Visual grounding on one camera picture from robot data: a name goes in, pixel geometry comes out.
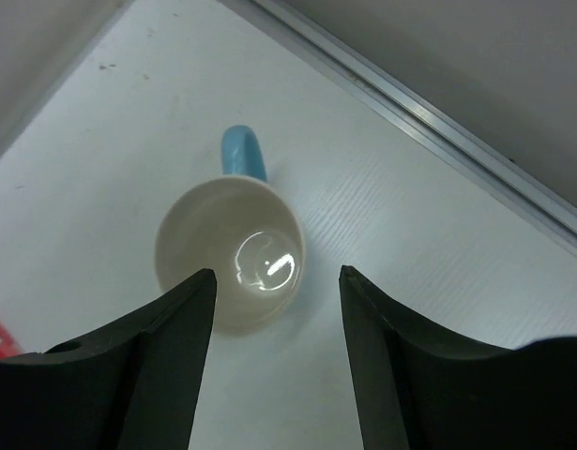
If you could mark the blue ceramic mug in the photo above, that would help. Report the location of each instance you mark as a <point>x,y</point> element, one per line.
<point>238,226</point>

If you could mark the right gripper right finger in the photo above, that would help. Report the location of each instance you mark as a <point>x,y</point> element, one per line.
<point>419,385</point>

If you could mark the right aluminium rail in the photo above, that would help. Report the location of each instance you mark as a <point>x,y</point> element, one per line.
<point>501,173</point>

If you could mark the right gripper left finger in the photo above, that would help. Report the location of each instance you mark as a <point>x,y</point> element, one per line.
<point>132,384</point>

